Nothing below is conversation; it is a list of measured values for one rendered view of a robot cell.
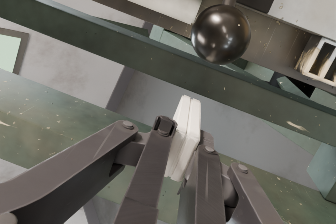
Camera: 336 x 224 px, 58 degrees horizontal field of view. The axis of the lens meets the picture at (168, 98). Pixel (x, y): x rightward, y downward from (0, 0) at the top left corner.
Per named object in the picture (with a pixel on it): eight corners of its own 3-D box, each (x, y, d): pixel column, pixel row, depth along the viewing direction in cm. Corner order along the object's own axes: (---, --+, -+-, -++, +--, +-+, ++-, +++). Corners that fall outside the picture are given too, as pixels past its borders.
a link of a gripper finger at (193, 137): (188, 134, 16) (201, 139, 16) (192, 97, 23) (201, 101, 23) (168, 179, 17) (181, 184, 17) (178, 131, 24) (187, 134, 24)
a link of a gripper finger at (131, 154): (157, 180, 15) (102, 159, 15) (168, 139, 20) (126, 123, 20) (167, 156, 15) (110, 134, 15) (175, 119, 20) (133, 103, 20)
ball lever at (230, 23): (249, -9, 29) (232, 85, 19) (212, -23, 29) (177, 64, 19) (269, -49, 26) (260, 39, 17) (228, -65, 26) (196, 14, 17)
